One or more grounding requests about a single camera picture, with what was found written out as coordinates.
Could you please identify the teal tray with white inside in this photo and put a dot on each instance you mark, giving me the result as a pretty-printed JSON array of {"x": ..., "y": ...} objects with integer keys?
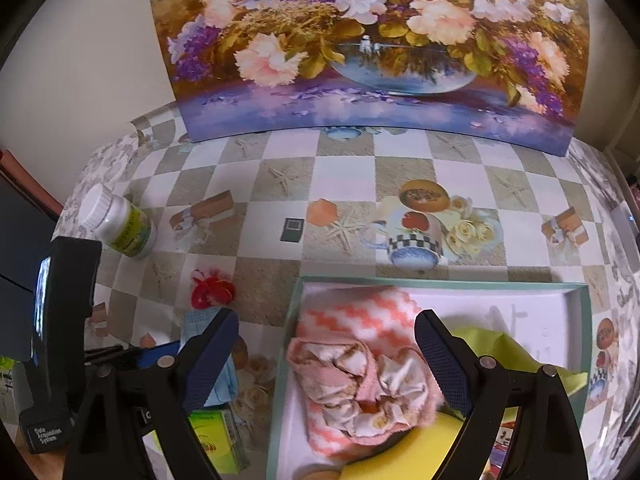
[{"x": 530, "y": 305}]

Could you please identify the yellow sponge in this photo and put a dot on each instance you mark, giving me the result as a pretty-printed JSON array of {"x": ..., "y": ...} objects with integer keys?
[{"x": 400, "y": 455}]

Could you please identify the checkered printed tablecloth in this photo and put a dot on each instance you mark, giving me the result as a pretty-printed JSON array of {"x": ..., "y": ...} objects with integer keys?
[{"x": 350, "y": 160}]

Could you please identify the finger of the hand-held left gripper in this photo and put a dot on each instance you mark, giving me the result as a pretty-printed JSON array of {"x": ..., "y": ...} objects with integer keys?
[{"x": 150, "y": 355}]

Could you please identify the blue face mask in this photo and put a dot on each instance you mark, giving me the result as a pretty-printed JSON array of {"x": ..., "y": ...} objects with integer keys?
[{"x": 197, "y": 327}]

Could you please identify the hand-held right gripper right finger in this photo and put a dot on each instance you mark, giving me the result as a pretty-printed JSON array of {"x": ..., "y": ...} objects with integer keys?
[{"x": 440, "y": 355}]

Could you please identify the green cloth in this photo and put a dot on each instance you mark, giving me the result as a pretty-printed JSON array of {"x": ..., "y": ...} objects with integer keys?
[{"x": 505, "y": 350}]

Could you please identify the flower painting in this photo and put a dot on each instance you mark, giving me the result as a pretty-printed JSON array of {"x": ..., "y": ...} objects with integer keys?
[{"x": 350, "y": 35}]

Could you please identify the pink floral cloth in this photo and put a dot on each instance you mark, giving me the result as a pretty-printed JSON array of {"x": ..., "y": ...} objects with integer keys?
[{"x": 350, "y": 370}]

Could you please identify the small black square card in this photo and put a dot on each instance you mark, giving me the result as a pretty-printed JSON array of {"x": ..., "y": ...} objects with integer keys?
[{"x": 292, "y": 230}]

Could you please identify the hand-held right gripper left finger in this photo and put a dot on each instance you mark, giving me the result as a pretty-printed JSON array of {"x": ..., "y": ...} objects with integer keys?
[{"x": 210, "y": 360}]

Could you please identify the dark furniture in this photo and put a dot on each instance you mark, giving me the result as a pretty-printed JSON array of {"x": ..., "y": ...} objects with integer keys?
[{"x": 20, "y": 240}]

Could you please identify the red hair clip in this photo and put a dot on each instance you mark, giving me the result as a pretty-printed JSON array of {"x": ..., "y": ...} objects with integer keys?
[{"x": 210, "y": 295}]

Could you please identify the white bottle with yellow label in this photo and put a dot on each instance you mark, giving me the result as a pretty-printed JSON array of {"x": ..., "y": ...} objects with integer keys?
[{"x": 125, "y": 227}]

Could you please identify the orange white zigzag towel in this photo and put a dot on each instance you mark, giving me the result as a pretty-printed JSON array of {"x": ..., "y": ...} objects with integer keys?
[{"x": 360, "y": 315}]

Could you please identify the green tissue pack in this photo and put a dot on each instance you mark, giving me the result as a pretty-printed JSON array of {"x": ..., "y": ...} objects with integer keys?
[{"x": 220, "y": 440}]

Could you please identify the white device with blue light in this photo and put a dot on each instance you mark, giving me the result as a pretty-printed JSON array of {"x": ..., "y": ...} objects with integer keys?
[{"x": 631, "y": 220}]

